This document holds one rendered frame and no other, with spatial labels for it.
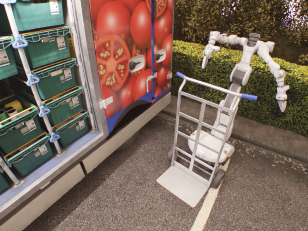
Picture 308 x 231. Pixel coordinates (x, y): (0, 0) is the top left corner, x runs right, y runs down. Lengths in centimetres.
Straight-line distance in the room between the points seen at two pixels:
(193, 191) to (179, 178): 24
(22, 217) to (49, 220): 46
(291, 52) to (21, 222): 592
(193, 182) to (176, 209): 43
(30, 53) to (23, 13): 27
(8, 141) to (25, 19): 89
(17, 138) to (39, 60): 63
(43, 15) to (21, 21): 17
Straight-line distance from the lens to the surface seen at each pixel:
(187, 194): 211
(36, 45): 147
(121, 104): 192
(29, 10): 147
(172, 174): 224
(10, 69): 143
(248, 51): 233
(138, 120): 233
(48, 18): 152
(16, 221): 182
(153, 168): 230
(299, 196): 270
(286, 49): 539
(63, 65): 157
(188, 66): 347
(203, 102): 154
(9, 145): 159
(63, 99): 163
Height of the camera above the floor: 180
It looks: 34 degrees down
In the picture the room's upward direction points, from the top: straight up
